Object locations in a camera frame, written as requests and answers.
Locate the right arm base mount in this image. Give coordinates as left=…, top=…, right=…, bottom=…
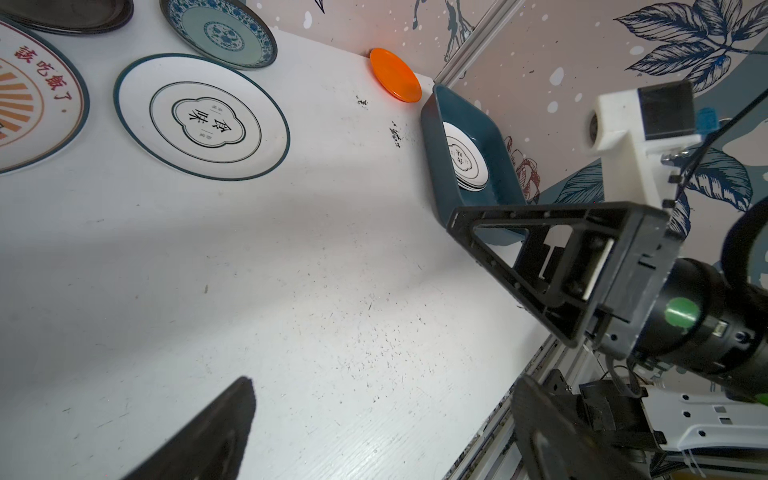
left=543, top=369, right=767, bottom=479

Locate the small green patterned plate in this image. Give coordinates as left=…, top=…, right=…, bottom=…
left=159, top=0, right=278, bottom=70

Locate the teal plastic bin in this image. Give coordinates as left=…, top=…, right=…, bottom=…
left=420, top=85, right=526, bottom=226

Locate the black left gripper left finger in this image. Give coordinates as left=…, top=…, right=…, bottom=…
left=126, top=376, right=257, bottom=479

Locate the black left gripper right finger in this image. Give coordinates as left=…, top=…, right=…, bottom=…
left=511, top=375, right=645, bottom=480

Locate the orange plastic plate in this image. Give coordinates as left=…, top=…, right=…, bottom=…
left=369, top=48, right=422, bottom=103

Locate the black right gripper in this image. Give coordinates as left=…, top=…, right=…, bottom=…
left=447, top=202, right=681, bottom=360

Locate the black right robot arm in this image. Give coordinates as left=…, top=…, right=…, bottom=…
left=447, top=202, right=767, bottom=404

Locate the black round plate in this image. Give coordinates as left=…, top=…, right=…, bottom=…
left=1, top=0, right=134, bottom=35

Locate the white plate cloud emblem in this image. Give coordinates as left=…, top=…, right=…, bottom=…
left=113, top=54, right=291, bottom=181
left=443, top=122, right=489, bottom=192

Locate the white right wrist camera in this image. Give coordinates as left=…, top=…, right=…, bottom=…
left=585, top=80, right=703, bottom=212

